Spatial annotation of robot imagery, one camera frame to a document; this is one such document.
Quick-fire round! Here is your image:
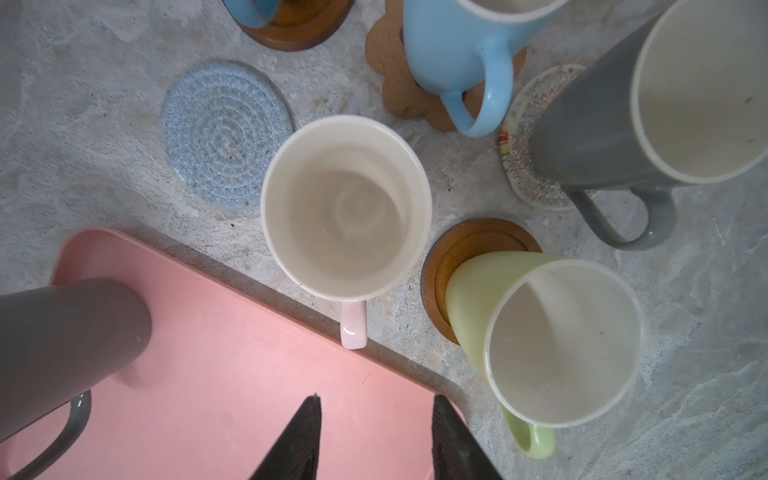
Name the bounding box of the brown wooden coaster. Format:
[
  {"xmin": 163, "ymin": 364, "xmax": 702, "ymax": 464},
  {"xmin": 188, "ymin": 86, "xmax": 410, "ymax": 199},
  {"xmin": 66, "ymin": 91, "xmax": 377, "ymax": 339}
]
[
  {"xmin": 420, "ymin": 218, "xmax": 542, "ymax": 345},
  {"xmin": 234, "ymin": 0, "xmax": 354, "ymax": 52}
]

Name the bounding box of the grey handled white mug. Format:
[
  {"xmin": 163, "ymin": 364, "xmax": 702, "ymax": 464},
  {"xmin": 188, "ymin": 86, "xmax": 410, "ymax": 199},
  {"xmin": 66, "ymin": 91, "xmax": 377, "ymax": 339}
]
[{"xmin": 529, "ymin": 1, "xmax": 767, "ymax": 251}]

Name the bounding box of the pink handled white mug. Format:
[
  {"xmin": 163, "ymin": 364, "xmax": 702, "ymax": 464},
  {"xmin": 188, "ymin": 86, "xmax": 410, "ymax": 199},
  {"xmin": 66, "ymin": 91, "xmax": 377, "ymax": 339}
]
[{"xmin": 261, "ymin": 115, "xmax": 432, "ymax": 350}]

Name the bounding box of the blue mug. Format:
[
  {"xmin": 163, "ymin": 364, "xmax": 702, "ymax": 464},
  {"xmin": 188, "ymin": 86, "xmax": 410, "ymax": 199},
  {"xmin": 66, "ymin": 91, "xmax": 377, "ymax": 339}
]
[
  {"xmin": 223, "ymin": 0, "xmax": 281, "ymax": 29},
  {"xmin": 403, "ymin": 0, "xmax": 567, "ymax": 138}
]

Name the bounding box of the cork paw print coaster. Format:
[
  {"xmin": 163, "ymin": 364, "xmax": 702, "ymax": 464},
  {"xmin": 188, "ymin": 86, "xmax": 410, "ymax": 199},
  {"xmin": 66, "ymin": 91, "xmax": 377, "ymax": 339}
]
[{"xmin": 365, "ymin": 0, "xmax": 529, "ymax": 133}]

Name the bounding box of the pink silicone tray mat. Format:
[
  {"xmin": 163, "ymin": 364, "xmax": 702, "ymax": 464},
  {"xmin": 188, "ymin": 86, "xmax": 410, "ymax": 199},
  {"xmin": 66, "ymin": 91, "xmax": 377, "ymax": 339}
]
[{"xmin": 0, "ymin": 227, "xmax": 469, "ymax": 480}]

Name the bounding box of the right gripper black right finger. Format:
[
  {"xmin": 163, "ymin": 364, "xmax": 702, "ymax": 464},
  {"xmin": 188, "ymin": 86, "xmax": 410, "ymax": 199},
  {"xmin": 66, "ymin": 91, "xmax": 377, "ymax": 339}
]
[{"xmin": 431, "ymin": 394, "xmax": 502, "ymax": 480}]

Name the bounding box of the multicolour woven rope coaster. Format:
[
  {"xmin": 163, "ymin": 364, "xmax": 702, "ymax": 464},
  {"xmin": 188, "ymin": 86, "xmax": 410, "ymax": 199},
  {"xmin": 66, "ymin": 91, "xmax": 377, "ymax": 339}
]
[{"xmin": 498, "ymin": 64, "xmax": 585, "ymax": 212}]

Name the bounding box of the light blue woven coaster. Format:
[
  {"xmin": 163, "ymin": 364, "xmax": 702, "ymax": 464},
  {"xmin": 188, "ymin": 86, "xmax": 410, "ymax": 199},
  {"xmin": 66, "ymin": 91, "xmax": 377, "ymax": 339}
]
[{"xmin": 161, "ymin": 61, "xmax": 294, "ymax": 210}]

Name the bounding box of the green handled white mug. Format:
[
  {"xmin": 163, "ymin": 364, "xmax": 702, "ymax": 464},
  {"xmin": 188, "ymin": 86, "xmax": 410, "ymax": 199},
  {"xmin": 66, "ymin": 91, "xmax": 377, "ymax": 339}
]
[{"xmin": 446, "ymin": 251, "xmax": 645, "ymax": 459}]

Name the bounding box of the grey metal mug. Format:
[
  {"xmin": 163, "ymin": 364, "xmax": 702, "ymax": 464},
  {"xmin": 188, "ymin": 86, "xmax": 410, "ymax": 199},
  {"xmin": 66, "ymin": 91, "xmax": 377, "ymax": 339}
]
[{"xmin": 1, "ymin": 279, "xmax": 152, "ymax": 479}]

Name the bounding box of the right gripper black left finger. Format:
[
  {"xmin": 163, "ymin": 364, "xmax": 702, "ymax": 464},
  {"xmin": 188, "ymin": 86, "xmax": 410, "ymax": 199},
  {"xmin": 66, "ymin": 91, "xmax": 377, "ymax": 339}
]
[{"xmin": 250, "ymin": 395, "xmax": 322, "ymax": 480}]

